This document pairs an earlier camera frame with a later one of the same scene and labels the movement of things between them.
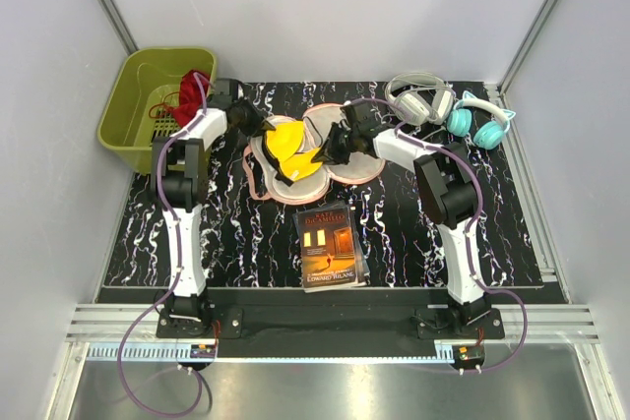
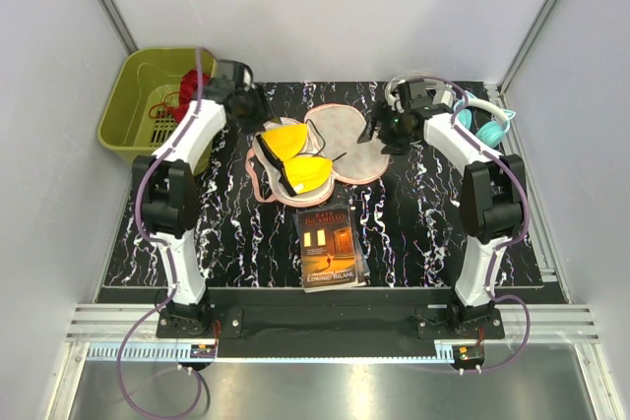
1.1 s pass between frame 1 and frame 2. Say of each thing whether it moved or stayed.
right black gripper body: moved
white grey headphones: stayed
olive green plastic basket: stayed
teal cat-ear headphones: stayed
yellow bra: moved
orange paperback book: stayed
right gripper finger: moved
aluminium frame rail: stayed
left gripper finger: moved
